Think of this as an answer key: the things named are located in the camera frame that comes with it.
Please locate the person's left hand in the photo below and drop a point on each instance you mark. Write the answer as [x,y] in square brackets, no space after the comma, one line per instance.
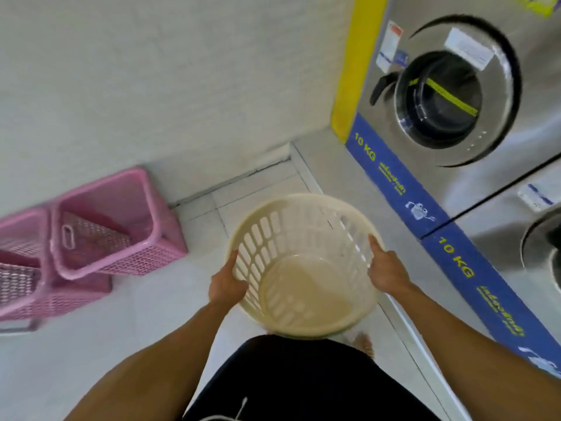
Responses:
[224,285]

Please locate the person's right hand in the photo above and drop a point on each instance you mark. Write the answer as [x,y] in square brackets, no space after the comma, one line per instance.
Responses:
[388,271]

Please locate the person's left thumb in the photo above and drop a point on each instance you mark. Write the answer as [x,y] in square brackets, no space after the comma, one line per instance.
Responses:
[230,263]

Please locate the person's right thumb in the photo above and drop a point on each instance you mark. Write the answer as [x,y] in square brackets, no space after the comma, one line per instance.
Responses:
[376,249]

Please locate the cream plastic laundry basket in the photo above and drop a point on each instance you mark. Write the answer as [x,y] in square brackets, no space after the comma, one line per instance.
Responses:
[302,267]

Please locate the person's left forearm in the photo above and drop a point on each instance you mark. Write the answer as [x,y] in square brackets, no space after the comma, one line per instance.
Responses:
[153,359]

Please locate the person's right forearm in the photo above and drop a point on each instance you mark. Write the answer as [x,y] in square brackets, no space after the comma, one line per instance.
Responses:
[477,355]

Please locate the blue base panel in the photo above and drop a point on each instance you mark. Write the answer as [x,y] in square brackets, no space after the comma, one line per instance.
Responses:
[442,241]

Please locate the person's foot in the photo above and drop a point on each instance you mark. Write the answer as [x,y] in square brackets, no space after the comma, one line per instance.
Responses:
[363,344]

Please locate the pink plastic laundry basket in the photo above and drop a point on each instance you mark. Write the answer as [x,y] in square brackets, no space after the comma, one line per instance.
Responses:
[30,276]
[114,223]

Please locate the person's black shorts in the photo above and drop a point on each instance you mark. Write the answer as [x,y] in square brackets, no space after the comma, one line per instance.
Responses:
[307,381]

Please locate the stainless steel washing machine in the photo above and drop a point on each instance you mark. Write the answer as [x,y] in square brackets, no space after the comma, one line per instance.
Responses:
[517,254]
[460,105]

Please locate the round washing machine door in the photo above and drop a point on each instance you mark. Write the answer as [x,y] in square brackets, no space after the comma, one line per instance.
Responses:
[543,249]
[456,92]

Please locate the yellow side panel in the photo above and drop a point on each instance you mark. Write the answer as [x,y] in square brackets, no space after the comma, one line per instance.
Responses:
[357,61]

